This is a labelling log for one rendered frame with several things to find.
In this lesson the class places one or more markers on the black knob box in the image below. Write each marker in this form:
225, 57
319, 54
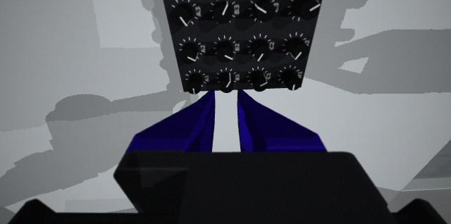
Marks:
228, 45

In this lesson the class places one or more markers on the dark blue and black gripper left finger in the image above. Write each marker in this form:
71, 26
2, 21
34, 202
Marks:
182, 130

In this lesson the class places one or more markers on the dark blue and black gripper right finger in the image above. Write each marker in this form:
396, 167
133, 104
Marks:
271, 131

